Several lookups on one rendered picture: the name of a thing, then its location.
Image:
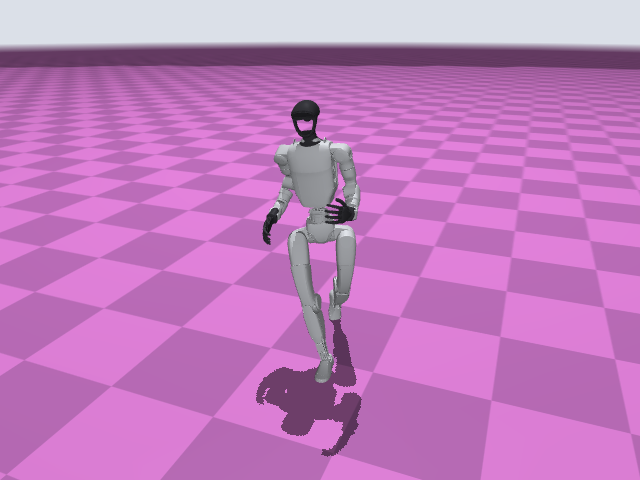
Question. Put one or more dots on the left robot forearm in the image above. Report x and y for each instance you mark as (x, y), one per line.
(353, 200)

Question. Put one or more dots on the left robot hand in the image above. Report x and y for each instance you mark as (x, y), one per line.
(345, 213)

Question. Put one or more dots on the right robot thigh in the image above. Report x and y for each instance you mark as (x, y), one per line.
(301, 269)

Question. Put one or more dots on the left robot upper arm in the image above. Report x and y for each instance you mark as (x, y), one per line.
(342, 154)

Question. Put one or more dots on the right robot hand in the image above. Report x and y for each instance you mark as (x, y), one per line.
(271, 219)

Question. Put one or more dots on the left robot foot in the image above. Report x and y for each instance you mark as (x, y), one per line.
(334, 313)

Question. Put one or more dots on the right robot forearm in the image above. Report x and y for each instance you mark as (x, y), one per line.
(282, 201)

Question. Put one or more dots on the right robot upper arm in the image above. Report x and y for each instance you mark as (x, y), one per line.
(281, 159)

